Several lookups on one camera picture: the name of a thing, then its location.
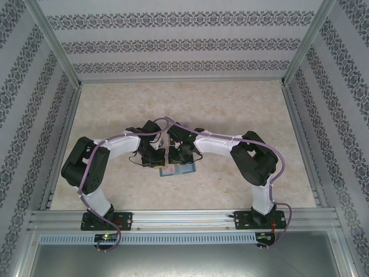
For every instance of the teal leather card holder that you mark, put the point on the teal leather card holder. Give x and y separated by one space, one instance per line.
188 170

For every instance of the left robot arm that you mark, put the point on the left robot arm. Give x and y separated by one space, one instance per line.
83 164

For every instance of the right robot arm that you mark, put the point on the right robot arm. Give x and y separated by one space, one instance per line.
253 158

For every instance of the left controller board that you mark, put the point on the left controller board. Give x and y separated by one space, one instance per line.
105 237

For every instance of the controller board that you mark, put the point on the controller board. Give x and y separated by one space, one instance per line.
105 237
265 237

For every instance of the grey metal panel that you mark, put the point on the grey metal panel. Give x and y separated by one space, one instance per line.
184 259

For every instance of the right controller board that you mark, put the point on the right controller board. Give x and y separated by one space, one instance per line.
265 237

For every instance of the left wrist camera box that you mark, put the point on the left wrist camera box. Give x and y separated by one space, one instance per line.
158 142

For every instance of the aluminium front rail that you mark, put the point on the aluminium front rail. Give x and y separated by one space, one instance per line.
184 220

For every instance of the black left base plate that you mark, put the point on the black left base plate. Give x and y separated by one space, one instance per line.
127 220

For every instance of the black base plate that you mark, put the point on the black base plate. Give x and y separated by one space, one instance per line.
242 220
127 220

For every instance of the aluminium back rail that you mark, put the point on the aluminium back rail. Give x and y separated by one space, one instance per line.
181 80

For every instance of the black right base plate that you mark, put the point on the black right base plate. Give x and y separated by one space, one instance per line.
242 220

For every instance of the aluminium side rail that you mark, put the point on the aluminium side rail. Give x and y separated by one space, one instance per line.
297 121

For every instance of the aluminium frame post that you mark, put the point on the aluminium frame post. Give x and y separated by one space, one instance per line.
54 46
308 43

